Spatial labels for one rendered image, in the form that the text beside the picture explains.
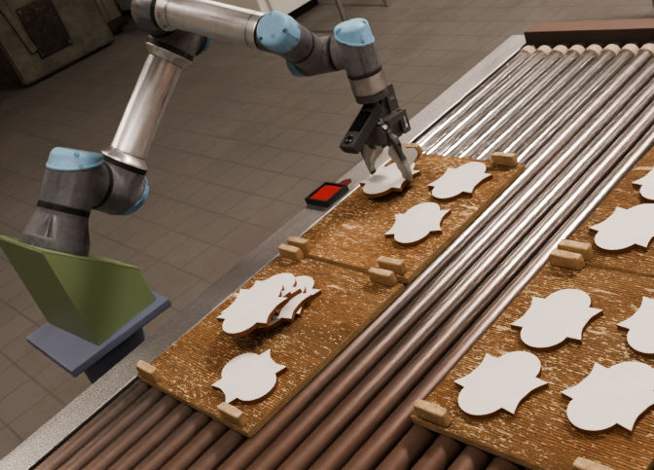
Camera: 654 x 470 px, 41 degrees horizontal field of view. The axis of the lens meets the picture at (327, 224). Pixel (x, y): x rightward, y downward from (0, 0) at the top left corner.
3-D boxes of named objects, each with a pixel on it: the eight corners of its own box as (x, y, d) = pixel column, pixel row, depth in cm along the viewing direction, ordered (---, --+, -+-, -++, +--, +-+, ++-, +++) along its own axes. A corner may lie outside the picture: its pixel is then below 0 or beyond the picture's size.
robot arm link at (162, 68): (63, 198, 204) (151, -19, 201) (107, 207, 217) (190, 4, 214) (97, 216, 199) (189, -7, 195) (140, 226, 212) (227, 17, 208)
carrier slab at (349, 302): (139, 379, 167) (135, 374, 167) (286, 257, 188) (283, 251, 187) (250, 439, 142) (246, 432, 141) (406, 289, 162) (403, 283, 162)
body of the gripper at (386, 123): (413, 132, 191) (398, 82, 186) (388, 151, 186) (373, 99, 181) (387, 130, 196) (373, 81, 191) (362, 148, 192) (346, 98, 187)
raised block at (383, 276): (370, 281, 166) (365, 270, 165) (376, 275, 167) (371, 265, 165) (392, 288, 161) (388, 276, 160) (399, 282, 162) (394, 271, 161)
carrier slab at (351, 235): (287, 254, 189) (285, 248, 188) (403, 157, 210) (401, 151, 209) (409, 284, 163) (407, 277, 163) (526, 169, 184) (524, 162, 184)
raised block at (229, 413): (221, 418, 146) (214, 407, 145) (229, 412, 147) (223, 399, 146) (242, 430, 142) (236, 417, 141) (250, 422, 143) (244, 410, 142)
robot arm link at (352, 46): (337, 20, 184) (373, 13, 180) (351, 68, 189) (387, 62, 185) (323, 33, 178) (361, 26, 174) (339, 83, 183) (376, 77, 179)
